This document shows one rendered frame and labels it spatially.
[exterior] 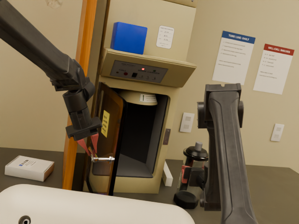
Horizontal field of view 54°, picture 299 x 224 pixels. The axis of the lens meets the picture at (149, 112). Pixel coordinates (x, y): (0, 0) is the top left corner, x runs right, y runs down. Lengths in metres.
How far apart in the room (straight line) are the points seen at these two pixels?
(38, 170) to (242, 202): 0.93
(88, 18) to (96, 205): 0.76
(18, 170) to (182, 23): 0.86
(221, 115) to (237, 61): 1.17
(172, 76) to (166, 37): 0.15
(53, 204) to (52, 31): 1.26
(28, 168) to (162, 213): 1.04
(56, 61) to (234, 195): 0.49
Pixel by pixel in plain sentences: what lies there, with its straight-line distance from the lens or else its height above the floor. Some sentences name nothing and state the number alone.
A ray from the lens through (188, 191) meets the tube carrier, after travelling 1.22.
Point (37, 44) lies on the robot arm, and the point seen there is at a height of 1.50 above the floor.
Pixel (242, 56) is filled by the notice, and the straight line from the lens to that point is 1.78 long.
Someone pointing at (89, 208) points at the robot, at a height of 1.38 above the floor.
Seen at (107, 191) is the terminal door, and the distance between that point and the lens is 0.90.
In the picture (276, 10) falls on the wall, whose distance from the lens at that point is 1.89.
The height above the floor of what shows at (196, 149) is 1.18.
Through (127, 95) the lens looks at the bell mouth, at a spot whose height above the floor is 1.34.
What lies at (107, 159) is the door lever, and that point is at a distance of 0.88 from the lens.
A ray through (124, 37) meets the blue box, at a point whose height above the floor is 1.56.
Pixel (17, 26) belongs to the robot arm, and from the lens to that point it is 0.63.
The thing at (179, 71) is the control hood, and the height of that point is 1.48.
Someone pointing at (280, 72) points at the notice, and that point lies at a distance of 1.94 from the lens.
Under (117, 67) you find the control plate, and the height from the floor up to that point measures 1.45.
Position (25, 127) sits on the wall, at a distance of 1.59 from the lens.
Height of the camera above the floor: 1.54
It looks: 12 degrees down
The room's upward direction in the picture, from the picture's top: 11 degrees clockwise
